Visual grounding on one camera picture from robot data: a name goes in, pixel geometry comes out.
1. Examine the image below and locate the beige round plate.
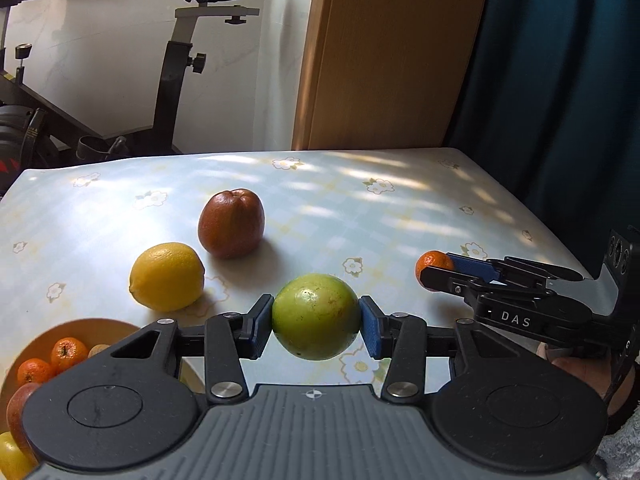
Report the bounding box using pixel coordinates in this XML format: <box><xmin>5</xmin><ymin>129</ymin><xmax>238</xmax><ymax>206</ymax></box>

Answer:
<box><xmin>0</xmin><ymin>317</ymin><xmax>206</xmax><ymax>413</ymax></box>

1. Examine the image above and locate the yellow lemon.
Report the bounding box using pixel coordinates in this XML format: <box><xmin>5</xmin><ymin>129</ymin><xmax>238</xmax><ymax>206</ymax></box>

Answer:
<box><xmin>128</xmin><ymin>242</ymin><xmax>206</xmax><ymax>311</ymax></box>

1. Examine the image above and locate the blue curtain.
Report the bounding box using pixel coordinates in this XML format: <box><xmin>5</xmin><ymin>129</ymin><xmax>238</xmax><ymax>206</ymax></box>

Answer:
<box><xmin>445</xmin><ymin>0</ymin><xmax>640</xmax><ymax>281</ymax></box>

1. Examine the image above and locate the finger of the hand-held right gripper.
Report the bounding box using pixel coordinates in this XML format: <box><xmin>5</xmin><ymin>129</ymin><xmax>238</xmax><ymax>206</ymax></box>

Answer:
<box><xmin>419</xmin><ymin>266</ymin><xmax>547</xmax><ymax>307</ymax></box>
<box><xmin>446</xmin><ymin>254</ymin><xmax>584</xmax><ymax>292</ymax></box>

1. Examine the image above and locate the round yellow citrus fruit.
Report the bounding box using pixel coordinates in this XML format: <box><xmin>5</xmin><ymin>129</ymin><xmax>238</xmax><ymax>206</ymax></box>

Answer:
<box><xmin>0</xmin><ymin>431</ymin><xmax>39</xmax><ymax>480</ymax></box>

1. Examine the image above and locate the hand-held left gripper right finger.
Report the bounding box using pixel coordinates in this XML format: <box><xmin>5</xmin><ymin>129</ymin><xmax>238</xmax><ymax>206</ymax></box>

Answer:
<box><xmin>359</xmin><ymin>295</ymin><xmax>503</xmax><ymax>404</ymax></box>

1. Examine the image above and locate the person's right hand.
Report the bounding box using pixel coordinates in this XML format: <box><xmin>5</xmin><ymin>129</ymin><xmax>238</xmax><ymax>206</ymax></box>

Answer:
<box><xmin>537</xmin><ymin>342</ymin><xmax>609</xmax><ymax>398</ymax></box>

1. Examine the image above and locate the tall red apple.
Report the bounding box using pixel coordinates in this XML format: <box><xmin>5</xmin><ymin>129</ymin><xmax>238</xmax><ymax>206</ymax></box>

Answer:
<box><xmin>197</xmin><ymin>188</ymin><xmax>265</xmax><ymax>260</ymax></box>

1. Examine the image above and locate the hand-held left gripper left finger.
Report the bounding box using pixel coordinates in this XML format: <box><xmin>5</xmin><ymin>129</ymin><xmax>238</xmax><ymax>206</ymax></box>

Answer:
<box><xmin>107</xmin><ymin>294</ymin><xmax>275</xmax><ymax>405</ymax></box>

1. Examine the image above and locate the green jujube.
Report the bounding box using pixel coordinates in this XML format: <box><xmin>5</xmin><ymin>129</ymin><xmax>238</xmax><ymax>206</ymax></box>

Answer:
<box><xmin>271</xmin><ymin>273</ymin><xmax>362</xmax><ymax>361</ymax></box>

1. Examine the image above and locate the wooden cabinet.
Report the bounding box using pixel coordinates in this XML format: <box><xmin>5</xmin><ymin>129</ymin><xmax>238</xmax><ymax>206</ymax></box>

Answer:
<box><xmin>291</xmin><ymin>0</ymin><xmax>496</xmax><ymax>152</ymax></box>

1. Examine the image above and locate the orange mandarin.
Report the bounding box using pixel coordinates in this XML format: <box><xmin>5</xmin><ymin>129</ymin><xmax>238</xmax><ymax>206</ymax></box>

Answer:
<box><xmin>51</xmin><ymin>337</ymin><xmax>91</xmax><ymax>374</ymax></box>
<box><xmin>415</xmin><ymin>250</ymin><xmax>456</xmax><ymax>288</ymax></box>
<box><xmin>17</xmin><ymin>358</ymin><xmax>56</xmax><ymax>387</ymax></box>

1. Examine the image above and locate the black exercise bike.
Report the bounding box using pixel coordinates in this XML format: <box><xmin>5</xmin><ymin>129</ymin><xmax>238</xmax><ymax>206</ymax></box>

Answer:
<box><xmin>0</xmin><ymin>0</ymin><xmax>266</xmax><ymax>199</ymax></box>

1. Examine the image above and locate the floral tablecloth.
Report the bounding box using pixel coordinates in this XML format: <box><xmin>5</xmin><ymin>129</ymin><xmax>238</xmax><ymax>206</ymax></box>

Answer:
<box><xmin>0</xmin><ymin>147</ymin><xmax>640</xmax><ymax>480</ymax></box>

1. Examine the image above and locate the round red apple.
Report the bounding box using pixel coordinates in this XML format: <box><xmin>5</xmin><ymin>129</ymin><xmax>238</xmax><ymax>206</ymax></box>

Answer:
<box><xmin>6</xmin><ymin>382</ymin><xmax>44</xmax><ymax>453</ymax></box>

